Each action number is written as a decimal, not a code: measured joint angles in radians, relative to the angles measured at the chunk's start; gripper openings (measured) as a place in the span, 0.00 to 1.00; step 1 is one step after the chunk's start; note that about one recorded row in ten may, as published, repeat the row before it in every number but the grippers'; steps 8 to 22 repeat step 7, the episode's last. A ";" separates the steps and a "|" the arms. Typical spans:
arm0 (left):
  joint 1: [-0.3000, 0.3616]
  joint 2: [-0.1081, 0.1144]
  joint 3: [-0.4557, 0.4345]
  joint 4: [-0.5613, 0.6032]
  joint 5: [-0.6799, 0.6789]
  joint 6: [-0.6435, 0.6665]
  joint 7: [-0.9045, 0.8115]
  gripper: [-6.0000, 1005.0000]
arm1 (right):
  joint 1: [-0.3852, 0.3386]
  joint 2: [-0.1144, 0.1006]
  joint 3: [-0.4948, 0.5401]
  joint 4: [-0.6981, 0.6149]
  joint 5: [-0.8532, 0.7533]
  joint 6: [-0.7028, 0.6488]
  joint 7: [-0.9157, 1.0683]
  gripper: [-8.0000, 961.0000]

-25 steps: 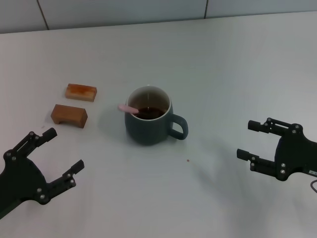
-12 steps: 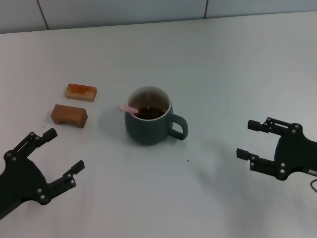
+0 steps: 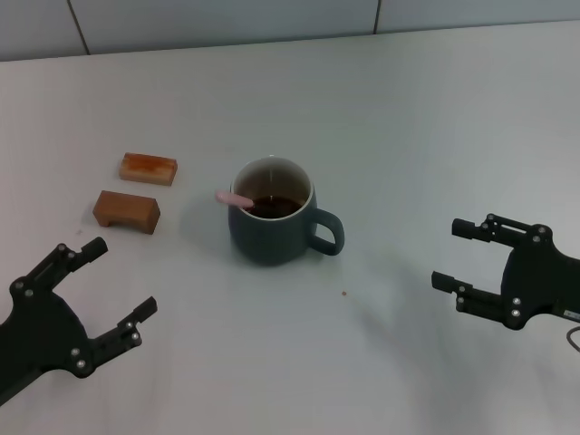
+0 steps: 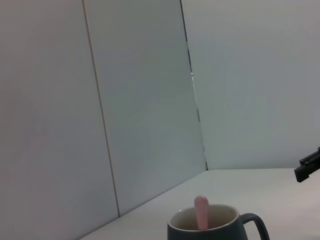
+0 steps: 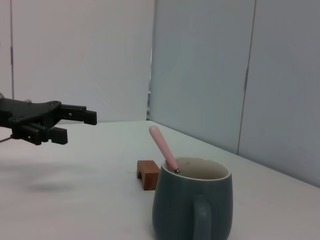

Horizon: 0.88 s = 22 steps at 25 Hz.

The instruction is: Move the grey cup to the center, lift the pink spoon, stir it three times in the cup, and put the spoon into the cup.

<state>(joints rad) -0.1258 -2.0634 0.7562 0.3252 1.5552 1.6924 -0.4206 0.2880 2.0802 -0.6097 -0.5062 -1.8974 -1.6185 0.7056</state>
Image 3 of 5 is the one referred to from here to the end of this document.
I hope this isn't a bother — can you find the dark coffee liquid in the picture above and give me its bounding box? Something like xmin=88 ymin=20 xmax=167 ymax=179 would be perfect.
xmin=244 ymin=194 xmax=303 ymax=220

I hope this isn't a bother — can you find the pink handled metal spoon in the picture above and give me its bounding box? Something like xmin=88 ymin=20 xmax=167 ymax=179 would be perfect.
xmin=215 ymin=189 xmax=256 ymax=211

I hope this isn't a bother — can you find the grey ceramic cup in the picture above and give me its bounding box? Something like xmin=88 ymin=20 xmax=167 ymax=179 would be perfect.
xmin=227 ymin=155 xmax=346 ymax=267

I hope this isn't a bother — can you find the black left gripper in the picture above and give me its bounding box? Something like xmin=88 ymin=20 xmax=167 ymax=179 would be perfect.
xmin=0 ymin=236 xmax=160 ymax=403

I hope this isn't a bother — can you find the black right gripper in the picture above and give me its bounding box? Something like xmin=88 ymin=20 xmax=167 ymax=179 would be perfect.
xmin=430 ymin=212 xmax=580 ymax=331

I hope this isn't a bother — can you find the brown wooden block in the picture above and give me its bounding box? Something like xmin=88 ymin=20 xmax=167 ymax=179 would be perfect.
xmin=92 ymin=189 xmax=162 ymax=236

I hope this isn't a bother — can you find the light wooden block orange stain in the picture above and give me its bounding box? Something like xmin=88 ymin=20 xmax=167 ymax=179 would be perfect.
xmin=119 ymin=151 xmax=179 ymax=188

